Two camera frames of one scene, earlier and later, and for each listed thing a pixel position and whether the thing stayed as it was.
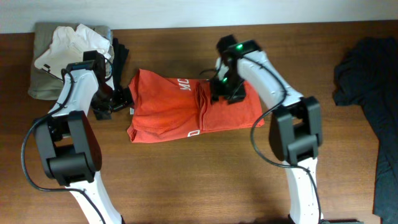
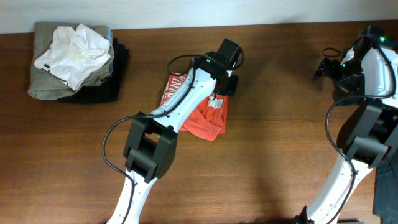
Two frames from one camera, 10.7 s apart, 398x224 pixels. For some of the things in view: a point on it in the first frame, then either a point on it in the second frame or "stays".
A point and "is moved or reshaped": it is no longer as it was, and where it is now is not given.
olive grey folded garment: x=43 y=86 stays
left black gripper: x=125 y=98 → x=232 y=87
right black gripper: x=217 y=88 → x=353 y=88
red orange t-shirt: x=163 y=108 is moved or reshaped
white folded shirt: x=68 y=46 stays
